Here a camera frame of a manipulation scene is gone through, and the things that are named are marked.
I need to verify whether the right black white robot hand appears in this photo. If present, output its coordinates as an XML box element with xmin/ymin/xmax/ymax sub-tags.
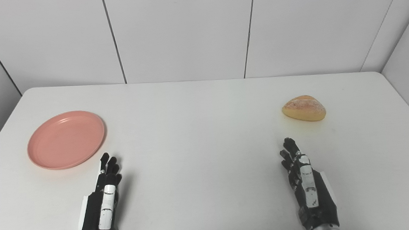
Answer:
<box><xmin>278</xmin><ymin>134</ymin><xmax>341</xmax><ymax>230</ymax></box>

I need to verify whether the golden bread roll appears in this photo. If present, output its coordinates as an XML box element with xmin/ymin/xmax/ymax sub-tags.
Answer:
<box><xmin>281</xmin><ymin>93</ymin><xmax>327</xmax><ymax>125</ymax></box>

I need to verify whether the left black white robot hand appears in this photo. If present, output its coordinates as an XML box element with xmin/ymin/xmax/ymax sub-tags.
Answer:
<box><xmin>72</xmin><ymin>151</ymin><xmax>128</xmax><ymax>230</ymax></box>

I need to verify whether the pink round plate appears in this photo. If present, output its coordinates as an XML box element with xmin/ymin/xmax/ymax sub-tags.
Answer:
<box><xmin>24</xmin><ymin>108</ymin><xmax>109</xmax><ymax>172</ymax></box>

